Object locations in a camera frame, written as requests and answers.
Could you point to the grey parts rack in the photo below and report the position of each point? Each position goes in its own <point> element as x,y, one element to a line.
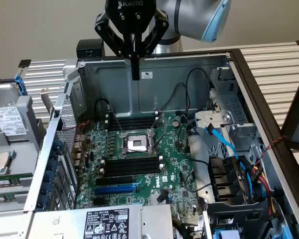
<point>27,117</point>

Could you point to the green RAM stick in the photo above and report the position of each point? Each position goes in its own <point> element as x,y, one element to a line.
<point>10,179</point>
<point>5,197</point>

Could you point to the blue expansion slot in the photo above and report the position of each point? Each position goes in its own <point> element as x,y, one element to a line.
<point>114,190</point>

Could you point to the green motherboard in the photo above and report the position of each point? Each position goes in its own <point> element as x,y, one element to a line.
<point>175,152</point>

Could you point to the thin metal locking lever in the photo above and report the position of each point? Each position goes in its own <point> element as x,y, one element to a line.
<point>134,150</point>
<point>115,118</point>

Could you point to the white case sticker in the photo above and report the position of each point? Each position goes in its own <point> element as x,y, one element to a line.
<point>146,75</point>

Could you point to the black box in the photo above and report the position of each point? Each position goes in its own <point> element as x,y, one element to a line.
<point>89,48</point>

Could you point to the CPU socket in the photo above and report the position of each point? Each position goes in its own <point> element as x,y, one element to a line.
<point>135,144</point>

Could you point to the coin cell battery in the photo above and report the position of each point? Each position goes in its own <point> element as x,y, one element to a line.
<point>175,123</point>

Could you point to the black fan shroud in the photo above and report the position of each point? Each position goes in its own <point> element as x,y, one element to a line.
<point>221,174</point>

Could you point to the long black expansion slot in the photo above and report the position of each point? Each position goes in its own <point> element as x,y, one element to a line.
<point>114,181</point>

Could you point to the hard disk with blue bracket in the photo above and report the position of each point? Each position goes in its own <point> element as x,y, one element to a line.
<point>5,99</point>

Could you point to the silver disk bay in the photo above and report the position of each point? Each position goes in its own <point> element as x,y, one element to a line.
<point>229,99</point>

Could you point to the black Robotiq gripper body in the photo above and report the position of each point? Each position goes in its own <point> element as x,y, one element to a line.
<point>129,15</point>

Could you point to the black RAM slot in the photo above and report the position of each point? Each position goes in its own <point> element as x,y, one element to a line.
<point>132,123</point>
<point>132,120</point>
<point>132,164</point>
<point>132,117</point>
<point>132,168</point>
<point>132,160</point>

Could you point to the thin RAM memory stick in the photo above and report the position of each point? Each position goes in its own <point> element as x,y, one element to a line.
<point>132,172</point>

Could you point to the short black expansion slot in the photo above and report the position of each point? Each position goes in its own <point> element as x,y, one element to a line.
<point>101,202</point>

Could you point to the open grey PC case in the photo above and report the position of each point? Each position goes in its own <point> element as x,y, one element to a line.
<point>114,84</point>

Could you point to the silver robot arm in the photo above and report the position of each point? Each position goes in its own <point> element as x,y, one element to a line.
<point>189,17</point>

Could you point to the silver power supply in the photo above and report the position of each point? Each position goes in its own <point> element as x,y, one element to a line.
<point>64,224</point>

